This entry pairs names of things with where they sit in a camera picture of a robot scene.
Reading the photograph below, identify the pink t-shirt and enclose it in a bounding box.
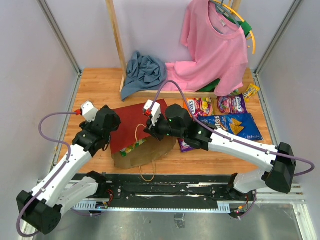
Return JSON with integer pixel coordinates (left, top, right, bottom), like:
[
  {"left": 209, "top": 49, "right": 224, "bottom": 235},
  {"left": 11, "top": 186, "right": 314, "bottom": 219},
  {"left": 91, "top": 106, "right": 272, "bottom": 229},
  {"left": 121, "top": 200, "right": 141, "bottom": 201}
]
[{"left": 166, "top": 0, "right": 248, "bottom": 97}]

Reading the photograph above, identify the wooden clothes rack frame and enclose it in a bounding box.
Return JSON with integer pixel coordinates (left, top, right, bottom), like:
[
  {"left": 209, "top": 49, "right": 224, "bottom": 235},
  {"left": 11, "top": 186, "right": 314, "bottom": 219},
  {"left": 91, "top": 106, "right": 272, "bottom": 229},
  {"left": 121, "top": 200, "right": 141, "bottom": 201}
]
[{"left": 105, "top": 0, "right": 243, "bottom": 99}]

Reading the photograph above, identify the yellow M&M's candy bag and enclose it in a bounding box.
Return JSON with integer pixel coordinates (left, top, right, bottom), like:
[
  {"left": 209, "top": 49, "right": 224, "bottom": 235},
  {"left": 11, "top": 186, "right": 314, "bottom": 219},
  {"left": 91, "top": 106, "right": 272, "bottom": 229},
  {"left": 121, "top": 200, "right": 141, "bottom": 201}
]
[{"left": 242, "top": 83, "right": 260, "bottom": 102}]

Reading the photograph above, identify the crumpled blue cloth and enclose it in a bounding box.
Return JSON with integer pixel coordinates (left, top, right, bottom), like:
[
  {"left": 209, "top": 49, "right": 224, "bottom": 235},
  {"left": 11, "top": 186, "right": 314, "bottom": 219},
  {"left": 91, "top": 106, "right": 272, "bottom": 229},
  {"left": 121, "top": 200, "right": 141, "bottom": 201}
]
[{"left": 120, "top": 51, "right": 168, "bottom": 101}]

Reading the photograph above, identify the green snack bag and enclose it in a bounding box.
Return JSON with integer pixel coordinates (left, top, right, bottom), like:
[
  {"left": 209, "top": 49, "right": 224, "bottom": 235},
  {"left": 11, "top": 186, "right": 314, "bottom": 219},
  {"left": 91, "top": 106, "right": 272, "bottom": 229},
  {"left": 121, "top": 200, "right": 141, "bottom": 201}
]
[{"left": 229, "top": 89, "right": 241, "bottom": 96}]

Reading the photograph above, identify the purple Fox's candy bag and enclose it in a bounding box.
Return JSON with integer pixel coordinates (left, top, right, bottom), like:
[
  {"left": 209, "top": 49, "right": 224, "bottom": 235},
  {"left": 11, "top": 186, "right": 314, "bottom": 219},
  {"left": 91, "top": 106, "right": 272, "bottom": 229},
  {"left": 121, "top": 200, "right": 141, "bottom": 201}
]
[{"left": 217, "top": 94, "right": 248, "bottom": 115}]

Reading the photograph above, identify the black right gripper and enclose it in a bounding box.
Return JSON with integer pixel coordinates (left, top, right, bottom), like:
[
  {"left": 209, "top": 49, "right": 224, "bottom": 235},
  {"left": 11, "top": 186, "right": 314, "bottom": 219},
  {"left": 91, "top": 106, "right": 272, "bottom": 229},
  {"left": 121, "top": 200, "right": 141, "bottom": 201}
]
[{"left": 143, "top": 111, "right": 186, "bottom": 142}]

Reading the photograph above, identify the grey clothes hanger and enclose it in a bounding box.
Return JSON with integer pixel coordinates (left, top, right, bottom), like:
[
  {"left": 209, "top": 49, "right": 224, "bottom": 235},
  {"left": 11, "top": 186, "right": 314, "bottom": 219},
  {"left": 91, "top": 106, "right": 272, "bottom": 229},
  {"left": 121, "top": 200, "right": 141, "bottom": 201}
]
[{"left": 208, "top": 0, "right": 241, "bottom": 35}]

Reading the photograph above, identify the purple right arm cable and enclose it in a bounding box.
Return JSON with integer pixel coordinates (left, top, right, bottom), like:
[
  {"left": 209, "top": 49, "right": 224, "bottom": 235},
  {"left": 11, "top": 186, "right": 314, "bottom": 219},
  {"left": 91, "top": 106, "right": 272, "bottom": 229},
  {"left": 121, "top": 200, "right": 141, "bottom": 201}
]
[{"left": 154, "top": 79, "right": 316, "bottom": 221}]

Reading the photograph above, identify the orange Fox's candy bag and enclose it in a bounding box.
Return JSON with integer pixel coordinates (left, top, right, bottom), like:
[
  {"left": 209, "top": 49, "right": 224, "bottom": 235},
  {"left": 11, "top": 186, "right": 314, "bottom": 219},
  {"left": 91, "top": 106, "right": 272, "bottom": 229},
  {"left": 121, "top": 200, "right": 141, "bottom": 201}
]
[{"left": 183, "top": 97, "right": 215, "bottom": 117}]

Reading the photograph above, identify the yellow clothes hanger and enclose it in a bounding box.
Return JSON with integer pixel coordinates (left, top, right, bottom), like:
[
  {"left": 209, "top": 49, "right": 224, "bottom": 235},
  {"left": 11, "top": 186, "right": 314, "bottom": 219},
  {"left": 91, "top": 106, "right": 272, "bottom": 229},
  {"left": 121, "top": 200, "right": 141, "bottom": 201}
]
[{"left": 214, "top": 0, "right": 256, "bottom": 55}]

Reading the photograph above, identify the small purple candy bag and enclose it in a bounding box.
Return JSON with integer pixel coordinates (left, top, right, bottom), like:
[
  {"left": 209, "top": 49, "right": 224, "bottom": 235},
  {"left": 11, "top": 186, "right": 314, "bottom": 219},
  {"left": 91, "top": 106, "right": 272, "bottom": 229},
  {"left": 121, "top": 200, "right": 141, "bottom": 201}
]
[{"left": 177, "top": 138, "right": 194, "bottom": 153}]

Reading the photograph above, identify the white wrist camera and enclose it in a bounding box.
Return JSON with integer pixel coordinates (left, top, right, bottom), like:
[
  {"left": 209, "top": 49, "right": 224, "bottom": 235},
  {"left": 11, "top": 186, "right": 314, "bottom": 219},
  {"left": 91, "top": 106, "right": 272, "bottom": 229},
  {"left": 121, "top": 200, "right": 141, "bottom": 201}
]
[
  {"left": 143, "top": 99, "right": 161, "bottom": 126},
  {"left": 75, "top": 100, "right": 99, "bottom": 123}
]

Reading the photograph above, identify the red brown paper bag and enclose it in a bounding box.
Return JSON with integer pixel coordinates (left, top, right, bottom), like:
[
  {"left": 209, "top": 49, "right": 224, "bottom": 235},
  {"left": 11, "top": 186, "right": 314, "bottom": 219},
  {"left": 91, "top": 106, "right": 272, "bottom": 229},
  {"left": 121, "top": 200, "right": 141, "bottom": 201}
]
[{"left": 110, "top": 103, "right": 177, "bottom": 182}]

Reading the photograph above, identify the green yellow candy bag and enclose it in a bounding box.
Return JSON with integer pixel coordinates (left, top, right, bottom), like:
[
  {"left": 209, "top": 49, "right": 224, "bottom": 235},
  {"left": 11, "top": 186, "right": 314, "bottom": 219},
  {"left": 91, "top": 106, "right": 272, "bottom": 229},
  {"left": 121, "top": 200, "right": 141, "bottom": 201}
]
[{"left": 120, "top": 139, "right": 146, "bottom": 157}]

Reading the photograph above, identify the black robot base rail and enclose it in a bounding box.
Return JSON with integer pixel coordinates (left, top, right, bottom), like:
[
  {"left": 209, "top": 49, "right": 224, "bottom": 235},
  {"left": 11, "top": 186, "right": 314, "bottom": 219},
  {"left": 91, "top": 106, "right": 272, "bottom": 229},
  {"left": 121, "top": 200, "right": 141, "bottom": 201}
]
[{"left": 87, "top": 171, "right": 254, "bottom": 211}]

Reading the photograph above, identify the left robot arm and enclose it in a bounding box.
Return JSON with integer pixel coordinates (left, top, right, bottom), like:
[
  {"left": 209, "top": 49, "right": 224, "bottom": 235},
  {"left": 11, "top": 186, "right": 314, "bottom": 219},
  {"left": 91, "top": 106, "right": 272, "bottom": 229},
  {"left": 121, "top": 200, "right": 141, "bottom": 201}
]
[{"left": 16, "top": 101, "right": 121, "bottom": 238}]

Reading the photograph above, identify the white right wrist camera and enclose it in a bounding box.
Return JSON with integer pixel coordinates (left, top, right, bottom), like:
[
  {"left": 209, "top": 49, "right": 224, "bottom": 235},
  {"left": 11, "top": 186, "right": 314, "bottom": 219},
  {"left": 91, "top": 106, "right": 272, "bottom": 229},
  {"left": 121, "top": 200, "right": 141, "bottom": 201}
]
[{"left": 143, "top": 99, "right": 161, "bottom": 126}]

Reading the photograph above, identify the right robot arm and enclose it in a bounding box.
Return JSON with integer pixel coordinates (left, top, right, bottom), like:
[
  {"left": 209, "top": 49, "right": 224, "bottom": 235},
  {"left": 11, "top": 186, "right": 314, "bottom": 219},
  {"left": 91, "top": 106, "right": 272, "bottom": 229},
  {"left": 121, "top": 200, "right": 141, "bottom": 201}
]
[{"left": 143, "top": 100, "right": 297, "bottom": 200}]

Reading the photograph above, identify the blue snack bag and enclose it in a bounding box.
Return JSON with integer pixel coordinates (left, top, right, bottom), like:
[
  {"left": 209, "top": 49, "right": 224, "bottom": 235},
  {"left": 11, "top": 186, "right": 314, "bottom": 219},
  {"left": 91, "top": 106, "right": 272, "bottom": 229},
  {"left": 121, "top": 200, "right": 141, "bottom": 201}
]
[{"left": 198, "top": 113, "right": 263, "bottom": 141}]

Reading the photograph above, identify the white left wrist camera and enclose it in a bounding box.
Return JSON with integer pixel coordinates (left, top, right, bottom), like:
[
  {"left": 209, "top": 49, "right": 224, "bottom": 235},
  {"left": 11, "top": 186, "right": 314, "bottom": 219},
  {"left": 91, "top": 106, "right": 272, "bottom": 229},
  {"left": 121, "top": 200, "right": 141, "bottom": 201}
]
[{"left": 75, "top": 100, "right": 99, "bottom": 123}]

